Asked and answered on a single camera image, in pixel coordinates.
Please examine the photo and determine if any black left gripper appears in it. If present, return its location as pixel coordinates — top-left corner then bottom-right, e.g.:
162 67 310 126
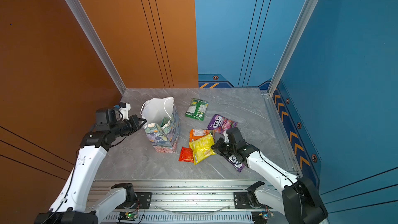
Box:
111 115 147 140

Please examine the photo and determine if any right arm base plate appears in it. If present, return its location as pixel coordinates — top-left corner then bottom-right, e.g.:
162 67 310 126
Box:
233 191 270 209

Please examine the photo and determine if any aluminium corner post right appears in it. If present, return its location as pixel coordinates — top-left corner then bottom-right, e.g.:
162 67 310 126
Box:
267 0 319 96

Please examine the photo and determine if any yellow snack packet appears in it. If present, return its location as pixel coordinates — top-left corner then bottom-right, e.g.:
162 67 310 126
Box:
189 134 216 165

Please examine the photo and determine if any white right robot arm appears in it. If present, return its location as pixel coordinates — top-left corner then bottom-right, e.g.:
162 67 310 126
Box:
211 128 329 224

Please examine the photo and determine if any aluminium corner post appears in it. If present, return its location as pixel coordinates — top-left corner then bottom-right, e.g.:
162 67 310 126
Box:
267 0 319 96
65 0 126 94

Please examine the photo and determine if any left green circuit board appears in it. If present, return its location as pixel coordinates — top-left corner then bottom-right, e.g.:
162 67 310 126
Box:
118 212 138 222

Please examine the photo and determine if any orange Fox's candy bag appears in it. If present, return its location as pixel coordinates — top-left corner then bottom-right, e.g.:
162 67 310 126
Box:
189 129 215 142

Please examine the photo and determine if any green lime candy bag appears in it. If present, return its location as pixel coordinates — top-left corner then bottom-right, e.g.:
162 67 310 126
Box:
185 99 209 121

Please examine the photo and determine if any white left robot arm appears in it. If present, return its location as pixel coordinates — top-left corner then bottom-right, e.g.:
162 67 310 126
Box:
34 115 146 224

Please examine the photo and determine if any aluminium corner post left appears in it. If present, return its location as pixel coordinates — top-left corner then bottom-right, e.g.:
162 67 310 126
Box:
65 0 126 94

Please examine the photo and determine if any purple Fox's berries candy bag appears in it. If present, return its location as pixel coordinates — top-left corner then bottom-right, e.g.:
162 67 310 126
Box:
226 155 245 173

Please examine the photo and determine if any aluminium table edge rail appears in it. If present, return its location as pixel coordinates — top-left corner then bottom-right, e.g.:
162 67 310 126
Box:
260 91 319 187

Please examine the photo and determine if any floral paper gift bag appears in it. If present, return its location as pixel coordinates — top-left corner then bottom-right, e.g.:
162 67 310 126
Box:
141 97 180 153

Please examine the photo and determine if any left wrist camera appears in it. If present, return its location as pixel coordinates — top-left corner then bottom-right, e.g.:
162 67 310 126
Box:
114 102 131 120

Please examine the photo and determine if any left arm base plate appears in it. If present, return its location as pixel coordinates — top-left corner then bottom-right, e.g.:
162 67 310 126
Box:
116 192 152 209

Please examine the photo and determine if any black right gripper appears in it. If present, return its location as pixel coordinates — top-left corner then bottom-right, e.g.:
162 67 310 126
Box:
209 138 237 159

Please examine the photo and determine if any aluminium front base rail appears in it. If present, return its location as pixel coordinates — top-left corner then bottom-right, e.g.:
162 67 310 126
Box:
104 179 287 224

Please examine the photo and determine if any right circuit board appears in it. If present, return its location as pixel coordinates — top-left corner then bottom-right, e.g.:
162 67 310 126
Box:
251 211 275 224

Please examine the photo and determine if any red snack packet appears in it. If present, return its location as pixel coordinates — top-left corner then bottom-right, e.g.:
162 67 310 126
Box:
179 147 194 163

